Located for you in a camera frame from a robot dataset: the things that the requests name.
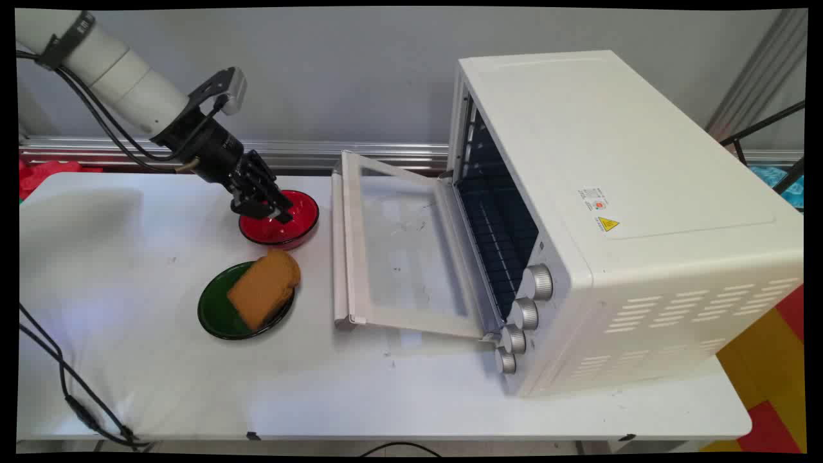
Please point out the blue object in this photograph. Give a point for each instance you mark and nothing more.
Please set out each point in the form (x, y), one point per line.
(781, 183)

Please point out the black metal stand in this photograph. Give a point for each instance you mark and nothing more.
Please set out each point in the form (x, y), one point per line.
(765, 145)

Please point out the aluminium rail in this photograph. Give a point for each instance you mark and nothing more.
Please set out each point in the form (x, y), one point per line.
(308, 154)

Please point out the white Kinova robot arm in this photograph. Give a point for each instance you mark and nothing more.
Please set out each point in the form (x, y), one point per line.
(116, 76)

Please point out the green plate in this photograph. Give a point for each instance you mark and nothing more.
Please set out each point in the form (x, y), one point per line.
(215, 308)

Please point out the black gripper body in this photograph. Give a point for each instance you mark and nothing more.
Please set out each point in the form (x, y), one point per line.
(212, 149)

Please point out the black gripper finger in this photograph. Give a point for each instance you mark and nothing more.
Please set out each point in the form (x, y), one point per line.
(270, 185)
(252, 204)

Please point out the brown bread slice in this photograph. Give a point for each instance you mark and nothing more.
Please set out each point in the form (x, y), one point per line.
(263, 288)

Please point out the red bowl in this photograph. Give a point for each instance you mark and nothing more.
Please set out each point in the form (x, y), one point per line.
(283, 225)

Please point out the glass oven door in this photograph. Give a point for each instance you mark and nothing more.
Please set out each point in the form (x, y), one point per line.
(398, 251)

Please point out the white toaster oven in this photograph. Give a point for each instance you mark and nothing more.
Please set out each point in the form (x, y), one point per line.
(643, 212)

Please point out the silver oven knob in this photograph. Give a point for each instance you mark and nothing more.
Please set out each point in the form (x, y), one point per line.
(513, 339)
(524, 314)
(539, 281)
(505, 361)

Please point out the aluminium profile post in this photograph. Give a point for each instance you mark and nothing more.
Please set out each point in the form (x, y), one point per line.
(759, 71)

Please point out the red cloth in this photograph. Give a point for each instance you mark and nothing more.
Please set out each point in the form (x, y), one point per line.
(45, 175)

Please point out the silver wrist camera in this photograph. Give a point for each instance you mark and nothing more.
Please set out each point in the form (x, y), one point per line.
(226, 89)

